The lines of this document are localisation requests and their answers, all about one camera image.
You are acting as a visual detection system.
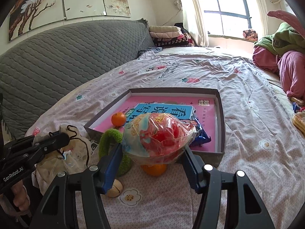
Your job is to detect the beige drawstring pouch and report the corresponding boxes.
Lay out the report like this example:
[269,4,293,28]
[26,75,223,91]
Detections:
[32,124,93,195]

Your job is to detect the brown walnut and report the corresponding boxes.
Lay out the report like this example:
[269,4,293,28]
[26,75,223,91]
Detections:
[107,179,123,198]

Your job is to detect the green fuzzy ring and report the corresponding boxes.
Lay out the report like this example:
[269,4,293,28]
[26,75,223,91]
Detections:
[98,128,133,177]

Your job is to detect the orange tangerine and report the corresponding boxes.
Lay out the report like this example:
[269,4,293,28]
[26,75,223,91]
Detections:
[141,164,168,177]
[111,112,126,127]

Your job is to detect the red snack bag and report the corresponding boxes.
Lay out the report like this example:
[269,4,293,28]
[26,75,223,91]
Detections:
[121,113,197,165]

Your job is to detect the person's left hand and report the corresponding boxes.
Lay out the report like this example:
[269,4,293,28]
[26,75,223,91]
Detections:
[11,180,30,211]

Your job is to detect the pink patterned bed sheet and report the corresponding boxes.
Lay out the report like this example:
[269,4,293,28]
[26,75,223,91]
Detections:
[27,48,304,228]

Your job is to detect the blue snack packet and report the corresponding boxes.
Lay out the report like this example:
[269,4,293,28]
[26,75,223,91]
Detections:
[190,117,211,147]

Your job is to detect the grey quilted headboard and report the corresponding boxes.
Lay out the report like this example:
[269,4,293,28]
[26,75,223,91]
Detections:
[1,19,153,138]

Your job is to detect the snack packets on bed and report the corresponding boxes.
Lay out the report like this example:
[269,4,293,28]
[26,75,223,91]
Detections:
[290,97,305,135]

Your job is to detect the grey cardboard box tray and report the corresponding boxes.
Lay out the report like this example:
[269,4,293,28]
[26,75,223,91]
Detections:
[84,87,225,168]

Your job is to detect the pink and blue book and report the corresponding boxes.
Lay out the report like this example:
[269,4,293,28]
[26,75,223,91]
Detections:
[84,90,218,153]

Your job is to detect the pink quilt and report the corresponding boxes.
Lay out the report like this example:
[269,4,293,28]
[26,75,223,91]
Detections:
[252,47,304,100]

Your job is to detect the colourful bag on windowsill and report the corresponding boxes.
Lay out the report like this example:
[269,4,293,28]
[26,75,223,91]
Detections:
[243,29,258,41]

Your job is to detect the dark patterned cloth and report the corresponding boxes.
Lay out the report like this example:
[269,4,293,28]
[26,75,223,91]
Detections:
[137,47,162,58]

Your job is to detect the green garment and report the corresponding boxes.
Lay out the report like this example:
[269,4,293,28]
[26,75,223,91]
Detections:
[254,22,305,56]

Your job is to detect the stack of folded blankets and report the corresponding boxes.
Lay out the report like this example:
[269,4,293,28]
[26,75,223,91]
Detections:
[149,23,197,48]

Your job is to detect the pink pillow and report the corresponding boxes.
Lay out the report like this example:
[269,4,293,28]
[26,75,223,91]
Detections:
[267,10,305,38]

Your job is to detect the white left curtain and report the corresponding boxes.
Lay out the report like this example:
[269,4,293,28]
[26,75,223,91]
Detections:
[180,0,209,47]

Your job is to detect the floral wall painting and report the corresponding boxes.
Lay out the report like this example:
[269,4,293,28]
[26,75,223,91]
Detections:
[8,0,130,40]

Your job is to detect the window with dark frame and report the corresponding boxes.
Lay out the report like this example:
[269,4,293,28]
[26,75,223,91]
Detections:
[204,0,252,38]

